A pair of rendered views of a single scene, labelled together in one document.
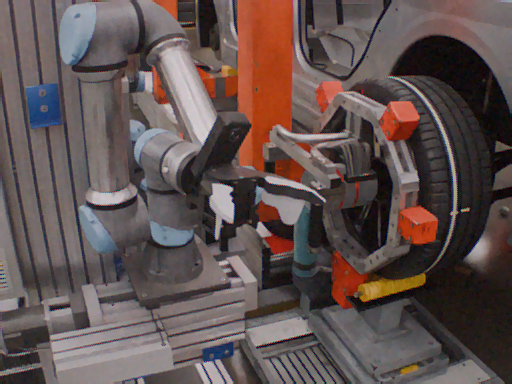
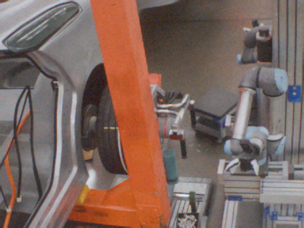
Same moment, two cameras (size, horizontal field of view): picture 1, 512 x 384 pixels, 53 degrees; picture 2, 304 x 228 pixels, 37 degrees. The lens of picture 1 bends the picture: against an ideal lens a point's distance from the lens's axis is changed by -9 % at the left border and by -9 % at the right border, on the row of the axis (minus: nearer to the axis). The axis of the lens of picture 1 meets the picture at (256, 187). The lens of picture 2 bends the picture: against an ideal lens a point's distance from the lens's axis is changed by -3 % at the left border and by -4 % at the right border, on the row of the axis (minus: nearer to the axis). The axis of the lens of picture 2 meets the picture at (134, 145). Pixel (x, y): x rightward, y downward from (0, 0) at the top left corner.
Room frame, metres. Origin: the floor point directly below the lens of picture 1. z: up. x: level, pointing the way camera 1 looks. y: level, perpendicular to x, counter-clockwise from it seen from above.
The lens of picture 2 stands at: (3.55, 1.36, 2.63)
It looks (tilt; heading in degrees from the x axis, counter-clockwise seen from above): 36 degrees down; 224
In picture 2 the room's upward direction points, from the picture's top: 12 degrees counter-clockwise
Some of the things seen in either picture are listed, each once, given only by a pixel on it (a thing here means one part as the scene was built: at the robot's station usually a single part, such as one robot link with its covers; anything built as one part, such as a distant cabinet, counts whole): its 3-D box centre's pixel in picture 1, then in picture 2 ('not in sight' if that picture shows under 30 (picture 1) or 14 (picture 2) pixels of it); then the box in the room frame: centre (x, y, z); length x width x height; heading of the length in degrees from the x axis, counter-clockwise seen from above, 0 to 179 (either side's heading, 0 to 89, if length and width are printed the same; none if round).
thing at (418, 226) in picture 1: (416, 225); not in sight; (1.30, -0.44, 0.85); 0.09 x 0.08 x 0.07; 21
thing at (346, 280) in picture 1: (359, 278); not in sight; (1.61, -0.36, 0.48); 0.16 x 0.12 x 0.17; 111
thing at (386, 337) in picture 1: (384, 306); not in sight; (1.65, -0.48, 0.32); 0.40 x 0.30 x 0.28; 21
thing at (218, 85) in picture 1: (210, 73); not in sight; (3.98, 0.33, 0.69); 0.52 x 0.17 x 0.35; 111
